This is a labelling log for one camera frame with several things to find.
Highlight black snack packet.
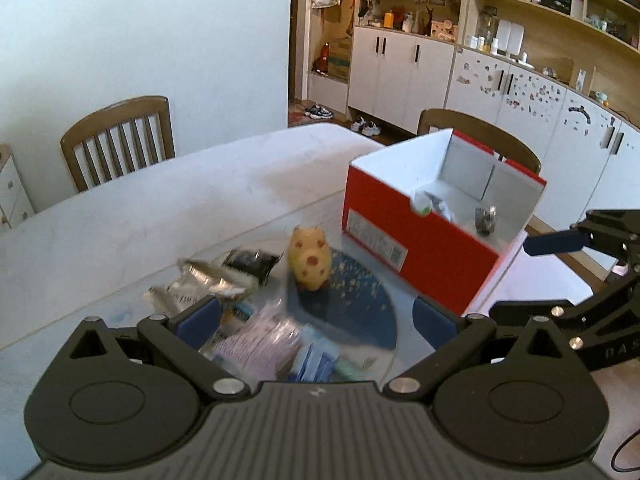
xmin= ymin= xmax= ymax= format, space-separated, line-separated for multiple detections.
xmin=221 ymin=249 xmax=283 ymax=283

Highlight pale purple plastic packet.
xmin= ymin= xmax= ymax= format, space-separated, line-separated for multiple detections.
xmin=200 ymin=302 xmax=303 ymax=383

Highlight silver foil snack packet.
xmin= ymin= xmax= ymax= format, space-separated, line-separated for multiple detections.
xmin=147 ymin=258 xmax=261 ymax=318

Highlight white and green crumpled item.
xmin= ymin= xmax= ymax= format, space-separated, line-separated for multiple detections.
xmin=410 ymin=191 xmax=453 ymax=218

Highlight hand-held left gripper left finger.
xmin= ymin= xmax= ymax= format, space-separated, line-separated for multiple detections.
xmin=67 ymin=296 xmax=251 ymax=401

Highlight white marble desktop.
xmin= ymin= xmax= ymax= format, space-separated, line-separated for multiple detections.
xmin=0 ymin=124 xmax=618 ymax=480

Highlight clear glass jar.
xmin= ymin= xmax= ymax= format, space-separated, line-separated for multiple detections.
xmin=475 ymin=7 xmax=499 ymax=51

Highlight pale green packet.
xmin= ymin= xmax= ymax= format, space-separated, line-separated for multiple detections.
xmin=332 ymin=355 xmax=381 ymax=383

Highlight wooden slat-back chair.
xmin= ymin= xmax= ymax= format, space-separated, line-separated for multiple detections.
xmin=60 ymin=95 xmax=177 ymax=193

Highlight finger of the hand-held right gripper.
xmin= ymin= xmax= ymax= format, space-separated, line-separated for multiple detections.
xmin=489 ymin=267 xmax=640 ymax=375
xmin=522 ymin=209 xmax=640 ymax=273

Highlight red cardboard box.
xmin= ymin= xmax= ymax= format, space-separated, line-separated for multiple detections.
xmin=341 ymin=128 xmax=548 ymax=317

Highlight white shoe bench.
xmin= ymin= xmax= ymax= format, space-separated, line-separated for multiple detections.
xmin=307 ymin=72 xmax=349 ymax=113

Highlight pair of white sneakers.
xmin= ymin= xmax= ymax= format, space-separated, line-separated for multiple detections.
xmin=350 ymin=117 xmax=383 ymax=137

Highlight white rectangular boards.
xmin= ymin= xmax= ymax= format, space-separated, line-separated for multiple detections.
xmin=497 ymin=19 xmax=525 ymax=58

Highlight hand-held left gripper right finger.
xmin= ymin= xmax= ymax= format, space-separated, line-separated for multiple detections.
xmin=382 ymin=296 xmax=576 ymax=403

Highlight blue wet wipe packet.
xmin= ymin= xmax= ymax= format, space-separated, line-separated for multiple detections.
xmin=287 ymin=327 xmax=346 ymax=383

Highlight wooden wall shelf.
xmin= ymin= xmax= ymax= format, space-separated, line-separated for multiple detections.
xmin=470 ymin=0 xmax=640 ymax=91

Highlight black cable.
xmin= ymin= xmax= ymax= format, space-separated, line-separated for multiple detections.
xmin=610 ymin=427 xmax=640 ymax=473

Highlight yellow and blue packet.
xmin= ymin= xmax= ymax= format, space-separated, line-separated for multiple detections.
xmin=220 ymin=300 xmax=258 ymax=336

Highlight yellow spotted pig toy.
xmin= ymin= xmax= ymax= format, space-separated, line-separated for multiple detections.
xmin=289 ymin=226 xmax=331 ymax=292

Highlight small dark metallic jar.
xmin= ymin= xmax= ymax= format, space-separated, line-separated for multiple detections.
xmin=474 ymin=206 xmax=497 ymax=236

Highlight brown cardboard carton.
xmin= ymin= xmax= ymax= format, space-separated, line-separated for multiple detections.
xmin=327 ymin=37 xmax=352 ymax=81

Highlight round blue speckled mat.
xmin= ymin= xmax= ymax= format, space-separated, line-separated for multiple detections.
xmin=285 ymin=252 xmax=401 ymax=351

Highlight small white drawer unit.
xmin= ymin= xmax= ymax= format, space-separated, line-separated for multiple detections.
xmin=0 ymin=143 xmax=36 ymax=231

